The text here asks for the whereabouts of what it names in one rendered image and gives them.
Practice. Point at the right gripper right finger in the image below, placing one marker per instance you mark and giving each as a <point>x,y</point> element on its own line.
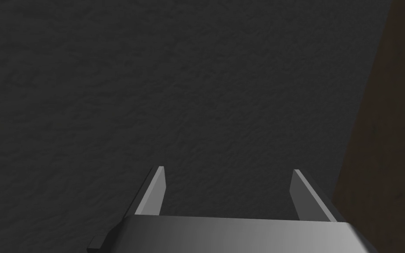
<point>311,200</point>

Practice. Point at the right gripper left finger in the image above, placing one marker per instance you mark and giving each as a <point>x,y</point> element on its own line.
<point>149,196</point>

